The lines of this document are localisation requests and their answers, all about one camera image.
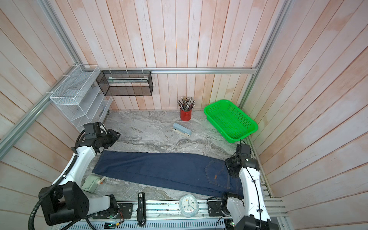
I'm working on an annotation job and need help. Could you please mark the dark blue denim trousers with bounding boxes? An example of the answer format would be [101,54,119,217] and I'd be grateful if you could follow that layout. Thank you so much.
[93,150,243,197]

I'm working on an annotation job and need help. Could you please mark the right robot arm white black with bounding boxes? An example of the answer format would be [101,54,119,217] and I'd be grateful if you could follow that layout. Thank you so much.
[222,155,279,230]

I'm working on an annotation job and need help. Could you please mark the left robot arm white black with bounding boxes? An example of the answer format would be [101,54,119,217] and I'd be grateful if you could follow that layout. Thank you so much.
[28,129,121,230]

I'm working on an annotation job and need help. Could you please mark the green plastic basket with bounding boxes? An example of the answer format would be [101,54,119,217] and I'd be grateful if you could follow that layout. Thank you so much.
[204,100,258,143]

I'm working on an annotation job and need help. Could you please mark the white round clock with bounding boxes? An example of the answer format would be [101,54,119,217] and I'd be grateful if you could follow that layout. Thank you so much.
[179,194,199,218]

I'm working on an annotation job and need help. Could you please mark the grey blue stapler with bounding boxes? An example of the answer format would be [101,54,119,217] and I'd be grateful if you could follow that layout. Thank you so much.
[172,123,192,137]

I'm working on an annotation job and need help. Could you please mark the red pencil cup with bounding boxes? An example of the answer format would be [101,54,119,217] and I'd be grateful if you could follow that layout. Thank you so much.
[177,96,196,121]

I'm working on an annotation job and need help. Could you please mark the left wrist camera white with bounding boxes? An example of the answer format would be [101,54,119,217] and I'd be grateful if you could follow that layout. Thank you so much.
[83,122,106,140]

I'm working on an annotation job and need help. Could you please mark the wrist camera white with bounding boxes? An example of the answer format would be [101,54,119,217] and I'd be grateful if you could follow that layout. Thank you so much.
[236,143,252,156]
[83,122,106,140]

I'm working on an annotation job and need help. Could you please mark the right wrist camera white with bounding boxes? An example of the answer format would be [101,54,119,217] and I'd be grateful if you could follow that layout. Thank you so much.
[236,143,252,156]

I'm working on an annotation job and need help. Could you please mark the white wire mesh shelf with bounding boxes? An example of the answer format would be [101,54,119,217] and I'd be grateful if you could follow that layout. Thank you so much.
[50,65,112,131]

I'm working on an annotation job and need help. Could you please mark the black mesh wall basket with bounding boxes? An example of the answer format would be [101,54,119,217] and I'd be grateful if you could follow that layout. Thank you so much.
[96,70,154,96]

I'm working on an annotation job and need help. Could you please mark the aluminium front rail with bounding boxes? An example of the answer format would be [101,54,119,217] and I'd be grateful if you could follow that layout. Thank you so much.
[67,198,294,230]

